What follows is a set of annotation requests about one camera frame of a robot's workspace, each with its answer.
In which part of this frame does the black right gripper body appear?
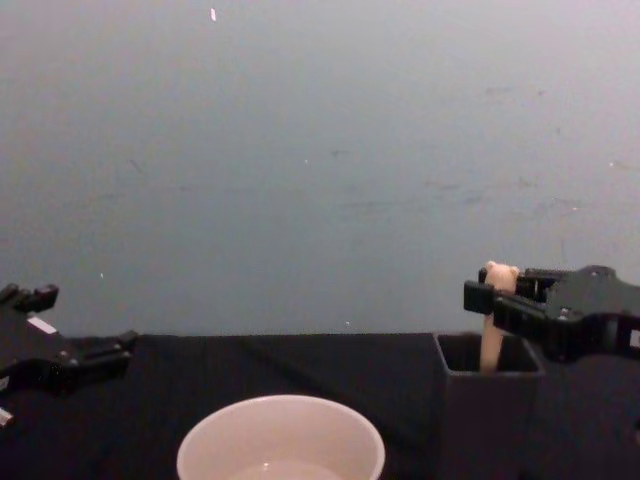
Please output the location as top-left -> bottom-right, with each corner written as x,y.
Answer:
543,264 -> 640,365

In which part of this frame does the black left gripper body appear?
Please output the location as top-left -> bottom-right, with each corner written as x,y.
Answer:
0,299 -> 85,397

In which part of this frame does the cream stick with bear head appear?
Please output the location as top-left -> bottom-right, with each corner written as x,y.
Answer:
480,260 -> 522,374

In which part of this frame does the black square holder box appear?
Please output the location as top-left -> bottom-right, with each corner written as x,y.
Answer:
431,331 -> 547,480

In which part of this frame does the black table cloth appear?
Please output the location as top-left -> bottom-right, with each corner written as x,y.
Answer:
0,330 -> 640,480

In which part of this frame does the white paper cup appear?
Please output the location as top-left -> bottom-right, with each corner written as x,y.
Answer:
176,394 -> 387,480

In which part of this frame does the plain pale wall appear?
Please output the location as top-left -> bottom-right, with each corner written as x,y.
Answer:
0,0 -> 640,337

